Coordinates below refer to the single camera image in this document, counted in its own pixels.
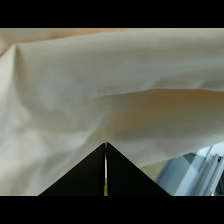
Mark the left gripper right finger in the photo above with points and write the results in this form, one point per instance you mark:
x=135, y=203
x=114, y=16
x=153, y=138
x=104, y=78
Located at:
x=128, y=180

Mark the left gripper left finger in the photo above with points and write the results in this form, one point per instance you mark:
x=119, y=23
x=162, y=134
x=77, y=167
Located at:
x=83, y=180

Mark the cream shirt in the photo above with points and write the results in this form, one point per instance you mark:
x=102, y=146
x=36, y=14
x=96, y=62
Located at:
x=100, y=93

